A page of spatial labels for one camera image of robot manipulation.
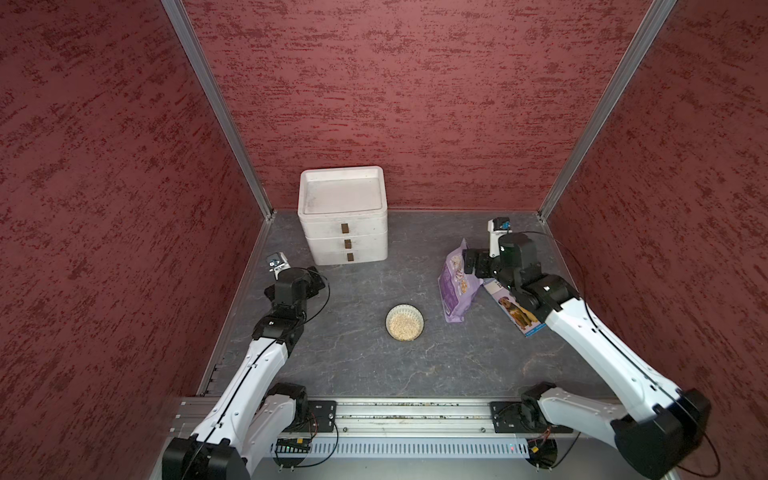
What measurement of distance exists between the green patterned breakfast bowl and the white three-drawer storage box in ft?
0.74

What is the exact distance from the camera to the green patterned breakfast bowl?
85 centimetres

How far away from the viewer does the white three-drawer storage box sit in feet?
2.92
